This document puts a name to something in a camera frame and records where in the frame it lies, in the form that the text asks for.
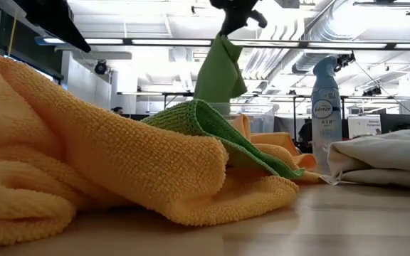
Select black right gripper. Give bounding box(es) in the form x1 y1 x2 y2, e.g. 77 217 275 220
210 0 268 37

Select green microfiber towel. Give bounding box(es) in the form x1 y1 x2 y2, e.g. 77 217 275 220
193 33 248 105
141 98 306 181

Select orange microfiber towel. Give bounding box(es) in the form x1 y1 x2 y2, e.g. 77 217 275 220
0 53 300 249
230 113 323 185

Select clear plastic bin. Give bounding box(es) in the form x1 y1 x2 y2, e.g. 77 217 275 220
210 102 276 135

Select light blue air freshener bottle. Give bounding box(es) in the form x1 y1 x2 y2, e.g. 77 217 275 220
310 55 344 175

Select black round ceiling lamp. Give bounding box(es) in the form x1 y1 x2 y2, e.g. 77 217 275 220
93 60 108 75

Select black track spotlights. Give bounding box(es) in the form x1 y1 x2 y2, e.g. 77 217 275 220
363 85 383 97

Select white printed sign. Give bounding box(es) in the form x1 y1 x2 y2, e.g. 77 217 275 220
347 114 383 139

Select black background monitor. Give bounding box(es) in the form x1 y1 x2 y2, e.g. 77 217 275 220
381 113 410 134

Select beige canvas tote bag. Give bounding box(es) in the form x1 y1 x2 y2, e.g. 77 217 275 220
320 129 410 193

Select silver ventilation duct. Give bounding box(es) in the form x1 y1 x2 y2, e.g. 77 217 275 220
292 0 355 74

